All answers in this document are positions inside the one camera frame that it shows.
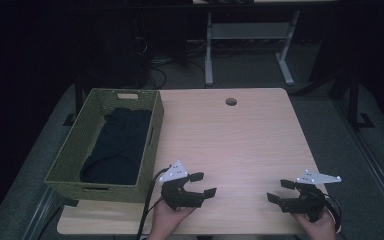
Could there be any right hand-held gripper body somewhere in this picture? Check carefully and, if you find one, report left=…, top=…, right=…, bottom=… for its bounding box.
left=279, top=169, right=342, bottom=223

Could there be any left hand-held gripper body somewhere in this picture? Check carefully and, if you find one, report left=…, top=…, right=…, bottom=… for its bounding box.
left=158, top=160, right=205, bottom=212

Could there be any dark blue garment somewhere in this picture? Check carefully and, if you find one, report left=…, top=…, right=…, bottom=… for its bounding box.
left=79, top=106, right=153, bottom=186

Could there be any green woven basket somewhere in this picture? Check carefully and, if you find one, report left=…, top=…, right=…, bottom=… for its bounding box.
left=44, top=87, right=165, bottom=205

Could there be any person's left hand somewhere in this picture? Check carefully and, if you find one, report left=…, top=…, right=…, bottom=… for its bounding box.
left=146, top=199, right=198, bottom=240

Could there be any person's right hand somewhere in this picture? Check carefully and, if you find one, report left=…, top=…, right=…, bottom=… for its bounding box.
left=291, top=209, right=337, bottom=240

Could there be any dark tape strip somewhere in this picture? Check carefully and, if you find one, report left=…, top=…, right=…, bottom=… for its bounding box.
left=62, top=197, right=80, bottom=208

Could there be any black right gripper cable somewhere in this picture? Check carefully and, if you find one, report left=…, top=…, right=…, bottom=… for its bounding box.
left=323, top=192, right=344, bottom=234

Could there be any aluminium rail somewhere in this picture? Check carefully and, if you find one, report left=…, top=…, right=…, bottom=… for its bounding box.
left=21, top=186, right=58, bottom=240
left=333, top=98, right=384, bottom=232

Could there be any black metal post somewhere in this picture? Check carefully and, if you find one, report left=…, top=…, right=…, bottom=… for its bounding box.
left=62, top=71, right=85, bottom=128
left=346, top=69, right=376, bottom=132

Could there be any bundle of floor cables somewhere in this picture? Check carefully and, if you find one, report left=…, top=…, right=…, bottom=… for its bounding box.
left=144, top=36, right=208, bottom=90

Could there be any grey metal desk frame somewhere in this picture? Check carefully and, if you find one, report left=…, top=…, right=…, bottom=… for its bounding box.
left=191, top=0, right=339, bottom=87

